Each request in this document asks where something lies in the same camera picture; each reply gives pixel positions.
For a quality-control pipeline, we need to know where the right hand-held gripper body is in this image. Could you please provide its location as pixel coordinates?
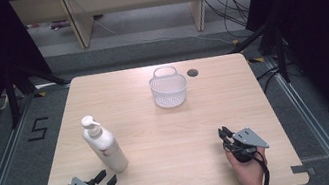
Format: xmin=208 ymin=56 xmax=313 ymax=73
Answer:
xmin=221 ymin=123 xmax=272 ymax=167

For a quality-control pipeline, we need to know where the person's right hand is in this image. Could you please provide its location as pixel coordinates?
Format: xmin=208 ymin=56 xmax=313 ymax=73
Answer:
xmin=224 ymin=145 xmax=272 ymax=185

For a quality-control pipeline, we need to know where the white pump bottle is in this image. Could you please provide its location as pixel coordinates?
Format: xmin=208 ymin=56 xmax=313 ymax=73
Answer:
xmin=78 ymin=109 xmax=131 ymax=179

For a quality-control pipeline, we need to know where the grey tape strip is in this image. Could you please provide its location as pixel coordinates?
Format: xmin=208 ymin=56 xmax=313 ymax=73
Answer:
xmin=290 ymin=162 xmax=317 ymax=179

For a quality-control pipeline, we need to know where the white plastic basket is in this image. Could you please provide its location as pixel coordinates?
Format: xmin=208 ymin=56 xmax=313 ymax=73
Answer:
xmin=146 ymin=63 xmax=192 ymax=112

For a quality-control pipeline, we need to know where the black metal stand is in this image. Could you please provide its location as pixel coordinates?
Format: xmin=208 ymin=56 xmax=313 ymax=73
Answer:
xmin=224 ymin=15 xmax=293 ymax=93
xmin=0 ymin=53 xmax=78 ymax=130

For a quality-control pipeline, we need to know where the yellow black floor tape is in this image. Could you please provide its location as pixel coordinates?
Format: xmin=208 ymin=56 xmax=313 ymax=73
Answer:
xmin=33 ymin=90 xmax=47 ymax=99

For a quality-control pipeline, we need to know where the bundle of black cables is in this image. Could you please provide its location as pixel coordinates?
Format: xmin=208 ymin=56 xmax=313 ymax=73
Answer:
xmin=203 ymin=0 xmax=256 ymax=44

